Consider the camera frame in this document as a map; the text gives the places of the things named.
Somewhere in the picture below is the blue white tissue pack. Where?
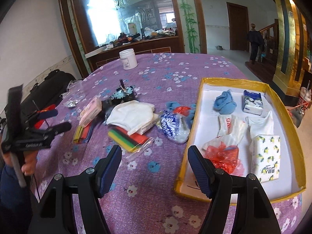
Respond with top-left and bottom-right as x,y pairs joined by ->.
243,90 -> 263,115

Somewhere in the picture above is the black bag on sofa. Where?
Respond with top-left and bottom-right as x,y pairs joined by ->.
17,69 -> 75,121

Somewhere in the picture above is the lemon print tissue pack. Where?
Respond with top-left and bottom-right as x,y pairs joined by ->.
250,135 -> 281,183

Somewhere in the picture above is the silver foil blister pack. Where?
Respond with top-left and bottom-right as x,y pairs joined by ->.
63,99 -> 79,108

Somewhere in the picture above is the yellow cardboard box tray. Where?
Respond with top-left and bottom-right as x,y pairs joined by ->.
173,77 -> 307,204

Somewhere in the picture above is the blue knitted cloth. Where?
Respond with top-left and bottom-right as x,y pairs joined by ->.
213,90 -> 237,115

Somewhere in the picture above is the blue white plastic bag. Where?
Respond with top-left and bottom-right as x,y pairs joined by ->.
156,110 -> 190,144

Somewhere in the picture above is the white garment in box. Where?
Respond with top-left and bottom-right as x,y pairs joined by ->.
245,110 -> 274,141

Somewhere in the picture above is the white plastic jar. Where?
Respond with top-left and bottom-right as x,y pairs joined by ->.
119,49 -> 137,70

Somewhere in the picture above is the black wet wipes pack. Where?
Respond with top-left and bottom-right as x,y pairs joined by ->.
99,99 -> 117,121

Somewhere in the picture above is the person's left hand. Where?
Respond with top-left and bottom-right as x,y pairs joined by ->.
2,151 -> 39,176

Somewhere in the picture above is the clear plastic cup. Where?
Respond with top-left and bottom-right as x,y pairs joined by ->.
67,80 -> 85,101

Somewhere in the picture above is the white red plastic bag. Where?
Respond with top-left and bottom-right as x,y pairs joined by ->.
203,115 -> 247,151

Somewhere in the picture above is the pink tissue pack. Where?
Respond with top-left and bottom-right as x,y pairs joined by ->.
79,97 -> 102,127

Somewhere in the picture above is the person in dark clothes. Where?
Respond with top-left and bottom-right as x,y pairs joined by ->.
247,23 -> 265,65

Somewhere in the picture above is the blue fleece cloth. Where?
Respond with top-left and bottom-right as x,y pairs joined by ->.
166,101 -> 196,127

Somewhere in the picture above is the white cloth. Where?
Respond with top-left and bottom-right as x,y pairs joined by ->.
106,100 -> 154,135

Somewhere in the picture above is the black round motor device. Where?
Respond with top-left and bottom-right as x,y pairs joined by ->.
108,79 -> 136,105

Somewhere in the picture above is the purple floral tablecloth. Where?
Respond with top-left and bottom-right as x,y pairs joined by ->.
32,53 -> 306,233

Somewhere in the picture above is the red plastic bag bundle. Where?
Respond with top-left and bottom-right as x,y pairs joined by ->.
204,142 -> 244,176

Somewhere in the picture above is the multicolour strips bag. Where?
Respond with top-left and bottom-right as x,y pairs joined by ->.
108,126 -> 154,162

